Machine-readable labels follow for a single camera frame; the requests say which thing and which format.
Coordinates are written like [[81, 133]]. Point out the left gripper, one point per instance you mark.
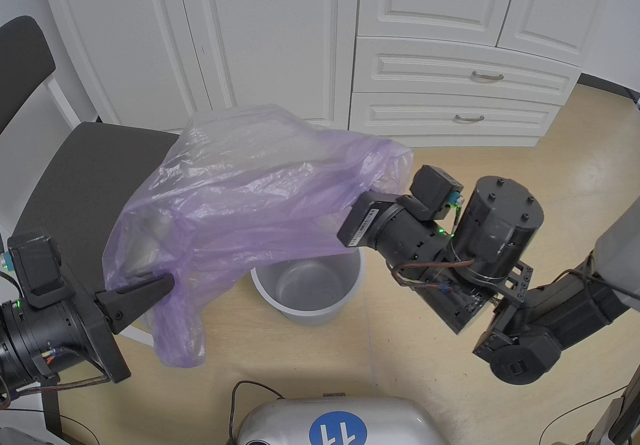
[[75, 333]]

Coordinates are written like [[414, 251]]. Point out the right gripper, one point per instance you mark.
[[400, 233]]

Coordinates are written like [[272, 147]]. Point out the purple plastic bag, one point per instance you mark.
[[250, 203]]

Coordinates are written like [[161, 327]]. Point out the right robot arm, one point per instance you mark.
[[500, 228]]

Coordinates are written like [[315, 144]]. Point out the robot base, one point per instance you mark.
[[300, 420]]

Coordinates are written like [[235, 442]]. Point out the white trash bin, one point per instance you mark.
[[310, 313]]

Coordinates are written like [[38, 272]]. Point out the dark grey chair white legs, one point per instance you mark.
[[100, 168]]

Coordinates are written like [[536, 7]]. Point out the white wardrobe with drawers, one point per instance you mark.
[[280, 22]]

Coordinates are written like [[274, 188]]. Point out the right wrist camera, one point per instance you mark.
[[430, 188]]

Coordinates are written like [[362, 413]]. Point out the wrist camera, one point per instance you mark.
[[430, 188], [35, 263]]

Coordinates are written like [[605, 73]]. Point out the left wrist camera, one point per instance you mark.
[[35, 263]]

